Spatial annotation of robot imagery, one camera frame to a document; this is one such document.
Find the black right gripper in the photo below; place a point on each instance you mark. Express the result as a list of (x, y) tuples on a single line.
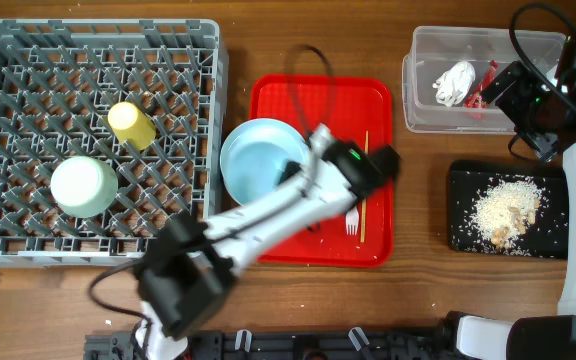
[(511, 103)]

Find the red snack wrapper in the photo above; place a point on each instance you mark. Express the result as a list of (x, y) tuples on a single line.
[(475, 99)]

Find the large light blue plate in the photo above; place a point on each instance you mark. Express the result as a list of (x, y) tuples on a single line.
[(254, 156)]

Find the white tissue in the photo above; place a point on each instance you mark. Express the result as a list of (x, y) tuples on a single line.
[(454, 84)]

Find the yellow plastic cup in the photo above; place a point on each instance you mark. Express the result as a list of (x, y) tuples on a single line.
[(130, 124)]

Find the green bowl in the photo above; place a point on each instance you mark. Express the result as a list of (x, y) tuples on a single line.
[(83, 186)]

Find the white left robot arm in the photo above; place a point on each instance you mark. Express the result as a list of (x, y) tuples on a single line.
[(188, 272)]

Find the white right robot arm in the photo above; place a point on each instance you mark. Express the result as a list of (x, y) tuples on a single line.
[(546, 337)]

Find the grey plastic dishwasher rack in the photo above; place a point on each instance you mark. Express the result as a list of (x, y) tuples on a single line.
[(58, 80)]

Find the white plastic fork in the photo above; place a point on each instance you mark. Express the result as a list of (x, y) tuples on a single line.
[(352, 219)]

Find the wooden chopstick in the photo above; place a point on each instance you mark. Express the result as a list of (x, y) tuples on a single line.
[(364, 201)]

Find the red plastic tray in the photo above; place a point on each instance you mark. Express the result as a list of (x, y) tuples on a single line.
[(361, 104)]

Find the pile of rice and nuts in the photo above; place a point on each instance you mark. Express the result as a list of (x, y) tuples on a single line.
[(505, 212)]

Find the black plastic tray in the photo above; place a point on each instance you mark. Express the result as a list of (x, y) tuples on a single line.
[(548, 238)]

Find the clear plastic bin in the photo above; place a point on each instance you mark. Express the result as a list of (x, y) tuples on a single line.
[(439, 50)]

